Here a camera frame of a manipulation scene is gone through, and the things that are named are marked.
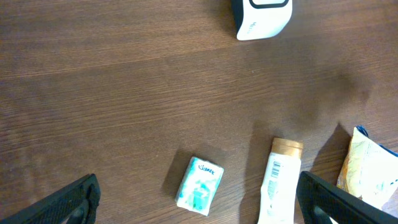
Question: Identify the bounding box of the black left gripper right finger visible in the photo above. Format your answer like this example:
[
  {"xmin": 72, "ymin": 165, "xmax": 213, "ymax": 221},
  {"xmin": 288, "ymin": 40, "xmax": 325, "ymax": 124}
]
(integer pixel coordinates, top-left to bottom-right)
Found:
[{"xmin": 296, "ymin": 171, "xmax": 397, "ymax": 224}]

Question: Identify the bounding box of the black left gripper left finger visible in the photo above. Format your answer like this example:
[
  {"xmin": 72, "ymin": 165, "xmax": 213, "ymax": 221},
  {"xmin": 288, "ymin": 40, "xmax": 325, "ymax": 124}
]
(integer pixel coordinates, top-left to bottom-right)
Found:
[{"xmin": 1, "ymin": 174, "xmax": 101, "ymax": 224}]

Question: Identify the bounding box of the green Kleenex tissue pack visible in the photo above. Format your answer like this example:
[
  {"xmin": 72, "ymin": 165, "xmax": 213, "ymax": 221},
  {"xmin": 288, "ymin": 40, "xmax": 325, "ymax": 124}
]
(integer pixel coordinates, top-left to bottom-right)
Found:
[{"xmin": 175, "ymin": 156, "xmax": 224, "ymax": 216}]

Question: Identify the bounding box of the white tube gold cap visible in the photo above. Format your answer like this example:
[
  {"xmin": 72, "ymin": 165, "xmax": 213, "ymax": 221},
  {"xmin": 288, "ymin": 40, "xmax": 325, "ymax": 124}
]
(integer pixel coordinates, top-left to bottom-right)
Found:
[{"xmin": 257, "ymin": 138, "xmax": 303, "ymax": 224}]

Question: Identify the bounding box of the cream snack bag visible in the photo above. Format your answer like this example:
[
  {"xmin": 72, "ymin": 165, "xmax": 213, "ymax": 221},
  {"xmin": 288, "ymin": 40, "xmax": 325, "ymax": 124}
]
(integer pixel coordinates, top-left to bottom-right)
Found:
[{"xmin": 336, "ymin": 126, "xmax": 397, "ymax": 209}]

